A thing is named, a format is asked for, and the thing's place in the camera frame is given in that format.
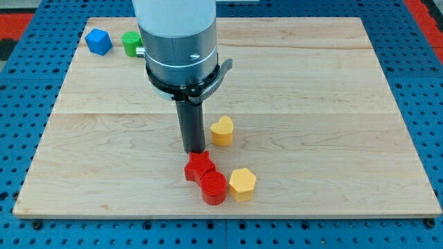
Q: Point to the blue cube block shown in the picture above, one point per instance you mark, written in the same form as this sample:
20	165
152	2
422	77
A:
98	41

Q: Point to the red cylinder block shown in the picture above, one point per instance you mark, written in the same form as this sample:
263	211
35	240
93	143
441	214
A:
213	188

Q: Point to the light wooden board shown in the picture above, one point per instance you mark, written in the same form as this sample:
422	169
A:
314	120

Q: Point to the yellow heart block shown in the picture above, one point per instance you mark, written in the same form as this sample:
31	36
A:
222	131

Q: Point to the green cylinder block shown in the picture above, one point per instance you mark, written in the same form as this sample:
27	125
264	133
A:
131	41

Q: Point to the red star block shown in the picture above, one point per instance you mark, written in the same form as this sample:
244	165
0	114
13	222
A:
198	165

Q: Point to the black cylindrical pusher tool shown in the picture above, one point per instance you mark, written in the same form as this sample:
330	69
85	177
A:
191	123

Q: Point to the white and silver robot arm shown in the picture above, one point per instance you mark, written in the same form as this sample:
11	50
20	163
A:
180	41

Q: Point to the yellow hexagon block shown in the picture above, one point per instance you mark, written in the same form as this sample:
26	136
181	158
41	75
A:
242	184

